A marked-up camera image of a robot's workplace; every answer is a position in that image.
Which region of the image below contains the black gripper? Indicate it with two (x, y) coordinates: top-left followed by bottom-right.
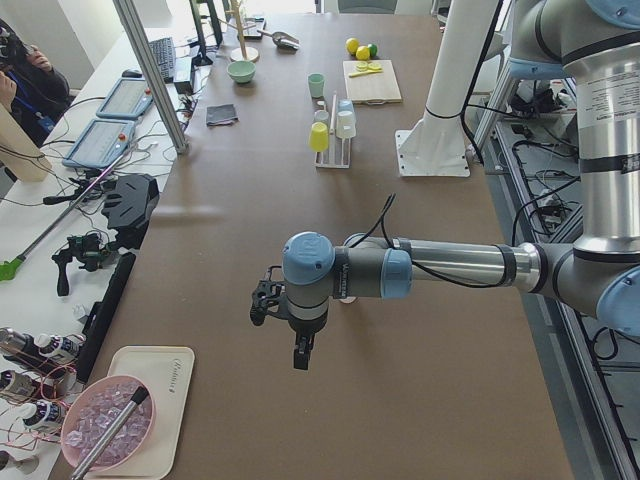
(288, 316), (324, 370)

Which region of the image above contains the green cup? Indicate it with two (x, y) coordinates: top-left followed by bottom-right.
(307, 73), (325, 99)

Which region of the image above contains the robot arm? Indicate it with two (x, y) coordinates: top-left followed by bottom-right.
(278, 1), (639, 369)

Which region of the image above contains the yellow cup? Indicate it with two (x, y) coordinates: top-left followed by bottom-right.
(308, 122), (329, 153)

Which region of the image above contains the white cup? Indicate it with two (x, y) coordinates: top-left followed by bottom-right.
(336, 110), (356, 140)

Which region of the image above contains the grey cup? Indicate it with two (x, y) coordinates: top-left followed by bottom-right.
(314, 110), (330, 126)

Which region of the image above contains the blue cup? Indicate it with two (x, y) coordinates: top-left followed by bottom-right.
(338, 99), (355, 113)

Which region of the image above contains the cream tray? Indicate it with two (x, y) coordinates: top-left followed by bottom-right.
(87, 345), (196, 478)

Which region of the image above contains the silver stick tool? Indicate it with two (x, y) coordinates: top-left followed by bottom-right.
(70, 386), (149, 480)

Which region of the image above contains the pink bowl with ice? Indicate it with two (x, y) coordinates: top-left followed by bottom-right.
(61, 375), (156, 471)

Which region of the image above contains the black plastic device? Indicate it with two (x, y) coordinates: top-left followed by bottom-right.
(101, 174), (159, 251)

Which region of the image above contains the grey cloth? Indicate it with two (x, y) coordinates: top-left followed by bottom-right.
(206, 104), (238, 126)

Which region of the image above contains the wooden cutting board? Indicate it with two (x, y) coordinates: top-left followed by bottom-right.
(342, 60), (402, 104)

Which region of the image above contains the green bowl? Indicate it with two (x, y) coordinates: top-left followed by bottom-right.
(227, 60), (256, 84)

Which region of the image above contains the yellow plastic knife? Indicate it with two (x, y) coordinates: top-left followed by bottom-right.
(348, 69), (383, 78)

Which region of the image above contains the teach pendant near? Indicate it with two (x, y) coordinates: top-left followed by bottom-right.
(62, 118), (136, 169)

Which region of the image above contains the teach pendant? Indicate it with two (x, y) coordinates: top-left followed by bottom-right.
(62, 118), (136, 169)
(96, 78), (153, 120)

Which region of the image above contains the wooden mug tree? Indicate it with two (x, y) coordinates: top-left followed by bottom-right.
(220, 0), (260, 63)

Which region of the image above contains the yellow lemon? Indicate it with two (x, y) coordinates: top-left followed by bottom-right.
(355, 45), (371, 61)
(345, 37), (360, 55)

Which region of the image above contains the teach pendant far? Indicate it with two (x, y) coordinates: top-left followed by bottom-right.
(96, 78), (153, 120)

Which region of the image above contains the metal scoop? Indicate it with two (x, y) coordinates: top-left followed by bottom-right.
(258, 29), (300, 51)

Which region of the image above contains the black keyboard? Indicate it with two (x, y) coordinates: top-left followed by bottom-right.
(148, 37), (176, 83)

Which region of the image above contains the person in dark jacket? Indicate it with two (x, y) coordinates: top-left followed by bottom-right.
(1, 20), (71, 146)

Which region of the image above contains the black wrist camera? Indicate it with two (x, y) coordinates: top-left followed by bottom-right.
(249, 265), (287, 326)

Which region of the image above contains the white wire cup rack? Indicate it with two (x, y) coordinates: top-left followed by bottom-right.
(314, 92), (355, 169)

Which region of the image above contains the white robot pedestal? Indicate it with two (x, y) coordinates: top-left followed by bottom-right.
(395, 0), (501, 177)

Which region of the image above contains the green handled grabber pole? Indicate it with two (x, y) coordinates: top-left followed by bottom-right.
(1, 146), (132, 281)

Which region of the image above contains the aluminium frame post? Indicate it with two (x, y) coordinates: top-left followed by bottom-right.
(113, 0), (188, 155)

